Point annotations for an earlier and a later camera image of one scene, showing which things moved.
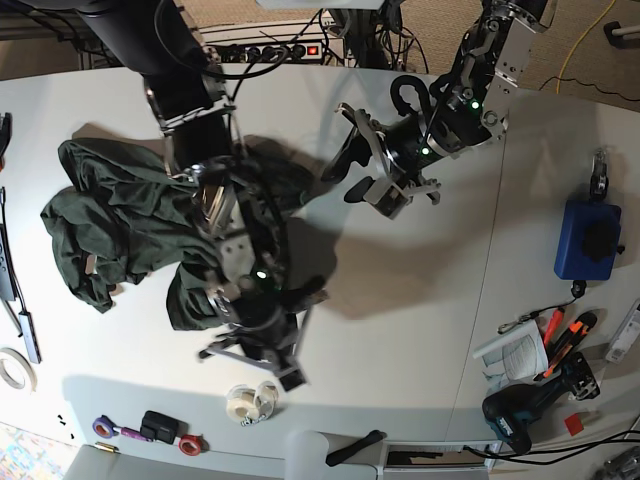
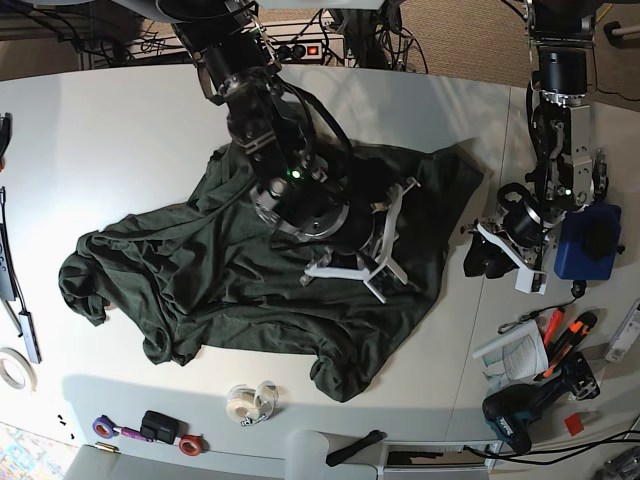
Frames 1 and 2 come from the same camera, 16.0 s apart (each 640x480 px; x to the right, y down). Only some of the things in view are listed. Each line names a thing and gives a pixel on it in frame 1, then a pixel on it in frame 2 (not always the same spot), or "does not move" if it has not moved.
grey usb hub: [29, 330] does not move
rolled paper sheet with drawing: [515, 357] does not move
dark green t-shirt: [126, 209] to [205, 279]
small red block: [573, 424] does not move
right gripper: [403, 149] to [516, 241]
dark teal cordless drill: [507, 409] does not move
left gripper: [264, 333] to [372, 227]
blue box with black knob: [588, 240] does not move
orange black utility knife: [575, 333] does not move
